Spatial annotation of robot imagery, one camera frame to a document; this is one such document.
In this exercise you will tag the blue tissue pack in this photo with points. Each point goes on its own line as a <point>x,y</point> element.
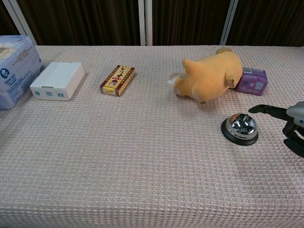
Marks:
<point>14,71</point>

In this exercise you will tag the white metal frame post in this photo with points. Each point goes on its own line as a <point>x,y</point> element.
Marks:
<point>228,22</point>
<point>19,21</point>
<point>145,22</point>

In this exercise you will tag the pink waffle tablecloth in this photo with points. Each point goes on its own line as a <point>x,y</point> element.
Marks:
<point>142,147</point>

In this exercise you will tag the silver desk bell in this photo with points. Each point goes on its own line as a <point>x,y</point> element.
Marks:
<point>240,127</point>

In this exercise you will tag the white cardboard box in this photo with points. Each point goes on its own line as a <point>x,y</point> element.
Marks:
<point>58,80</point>

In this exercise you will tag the yellow red cardboard box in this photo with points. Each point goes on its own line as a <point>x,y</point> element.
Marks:
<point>117,80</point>

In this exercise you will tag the orange plush toy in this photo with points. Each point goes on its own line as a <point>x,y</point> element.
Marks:
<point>211,75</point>

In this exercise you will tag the dark brown curtain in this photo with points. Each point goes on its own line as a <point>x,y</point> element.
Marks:
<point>187,21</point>

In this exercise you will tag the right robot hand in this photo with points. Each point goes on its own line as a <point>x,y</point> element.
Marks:
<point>293,114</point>

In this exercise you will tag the purple carton box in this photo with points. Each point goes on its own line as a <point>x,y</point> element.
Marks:
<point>253,81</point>

